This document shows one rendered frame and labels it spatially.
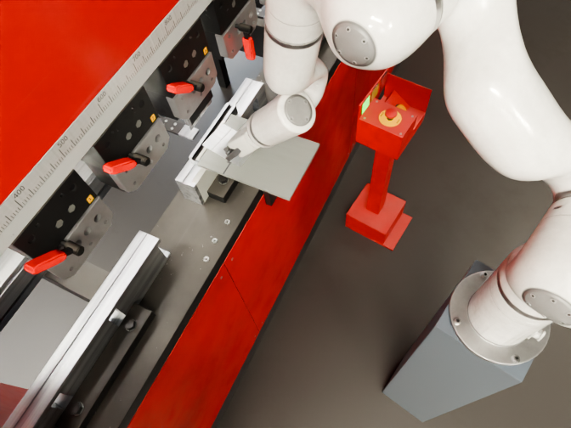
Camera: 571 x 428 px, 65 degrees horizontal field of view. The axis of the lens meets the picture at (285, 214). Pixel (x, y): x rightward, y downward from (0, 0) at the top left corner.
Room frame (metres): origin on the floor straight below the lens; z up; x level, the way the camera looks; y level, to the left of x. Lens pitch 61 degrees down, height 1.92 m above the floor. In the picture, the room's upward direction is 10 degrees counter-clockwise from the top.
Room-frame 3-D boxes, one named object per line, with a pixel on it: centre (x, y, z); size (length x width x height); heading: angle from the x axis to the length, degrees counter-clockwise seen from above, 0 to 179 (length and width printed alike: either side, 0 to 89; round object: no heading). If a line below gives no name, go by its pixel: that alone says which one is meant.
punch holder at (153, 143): (0.60, 0.29, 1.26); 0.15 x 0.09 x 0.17; 145
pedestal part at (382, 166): (0.96, -0.41, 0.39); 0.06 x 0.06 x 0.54; 48
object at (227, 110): (0.80, 0.15, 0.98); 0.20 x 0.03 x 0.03; 145
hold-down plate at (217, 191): (0.78, 0.09, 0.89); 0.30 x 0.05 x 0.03; 145
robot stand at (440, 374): (0.20, -0.39, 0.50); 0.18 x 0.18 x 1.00; 44
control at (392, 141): (0.96, -0.41, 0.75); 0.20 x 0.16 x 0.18; 138
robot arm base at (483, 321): (0.20, -0.39, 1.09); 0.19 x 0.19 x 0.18
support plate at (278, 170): (0.70, 0.04, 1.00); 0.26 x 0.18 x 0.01; 55
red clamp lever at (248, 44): (0.88, 0.02, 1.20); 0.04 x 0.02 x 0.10; 55
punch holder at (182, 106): (0.76, 0.18, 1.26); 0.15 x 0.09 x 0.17; 145
